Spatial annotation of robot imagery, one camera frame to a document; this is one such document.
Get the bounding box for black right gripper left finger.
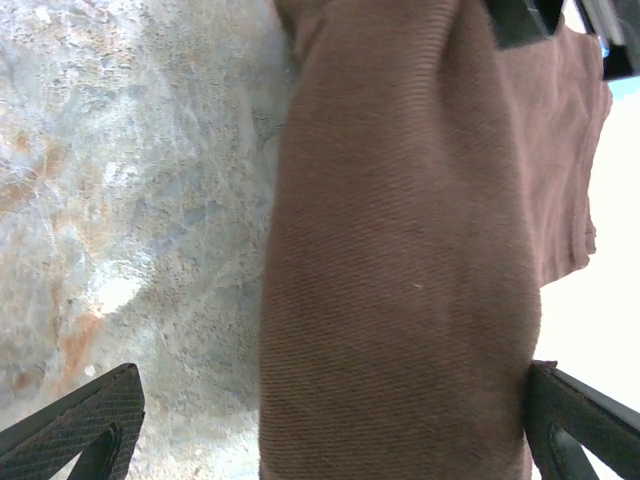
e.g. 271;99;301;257
0;362;147;480

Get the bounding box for brown long pants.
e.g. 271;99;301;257
257;0;615;480

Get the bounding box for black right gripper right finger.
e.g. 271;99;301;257
521;359;640;480

